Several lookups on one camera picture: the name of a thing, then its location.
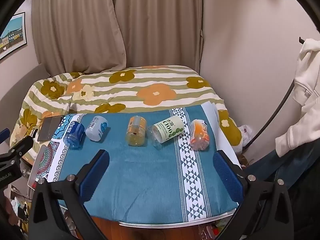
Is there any orange label plastic cup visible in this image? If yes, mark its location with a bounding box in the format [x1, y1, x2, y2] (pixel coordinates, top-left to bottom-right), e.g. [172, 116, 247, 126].
[190, 119, 210, 151]

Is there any teal patterned tablecloth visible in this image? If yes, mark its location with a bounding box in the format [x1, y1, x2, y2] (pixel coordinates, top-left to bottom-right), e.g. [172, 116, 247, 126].
[37, 102, 238, 225]

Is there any grey laptop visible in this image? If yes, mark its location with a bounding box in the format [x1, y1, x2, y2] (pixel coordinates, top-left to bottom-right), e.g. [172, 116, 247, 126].
[37, 115, 63, 142]

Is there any floral striped bed duvet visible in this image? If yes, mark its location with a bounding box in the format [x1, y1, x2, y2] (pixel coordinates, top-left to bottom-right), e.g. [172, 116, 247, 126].
[10, 65, 243, 153]

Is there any green white label cup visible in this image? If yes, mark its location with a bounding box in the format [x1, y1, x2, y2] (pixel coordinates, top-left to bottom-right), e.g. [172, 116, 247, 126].
[147, 115, 184, 148]

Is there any black curved floor lamp pole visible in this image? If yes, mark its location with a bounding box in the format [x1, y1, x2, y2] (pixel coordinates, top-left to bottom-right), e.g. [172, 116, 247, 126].
[242, 36, 306, 153]

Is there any framed wall picture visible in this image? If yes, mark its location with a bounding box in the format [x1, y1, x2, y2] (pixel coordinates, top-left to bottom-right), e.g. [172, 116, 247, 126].
[0, 12, 27, 60]

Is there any white blue label cup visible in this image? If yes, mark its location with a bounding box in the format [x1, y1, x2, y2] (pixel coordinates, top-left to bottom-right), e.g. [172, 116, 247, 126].
[85, 115, 108, 142]

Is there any blue label plastic cup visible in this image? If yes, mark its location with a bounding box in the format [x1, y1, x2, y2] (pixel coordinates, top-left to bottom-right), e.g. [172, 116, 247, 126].
[63, 121, 85, 149]

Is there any white hoodie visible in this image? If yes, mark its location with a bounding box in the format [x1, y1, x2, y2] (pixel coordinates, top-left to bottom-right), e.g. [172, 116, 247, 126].
[275, 38, 319, 157]

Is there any beige curtain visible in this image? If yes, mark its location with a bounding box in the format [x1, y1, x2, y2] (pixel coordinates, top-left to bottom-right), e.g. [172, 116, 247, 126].
[31, 0, 203, 76]

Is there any yellow orange label cup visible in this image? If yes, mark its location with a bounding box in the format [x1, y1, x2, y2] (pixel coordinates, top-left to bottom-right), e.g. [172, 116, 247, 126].
[126, 115, 147, 146]

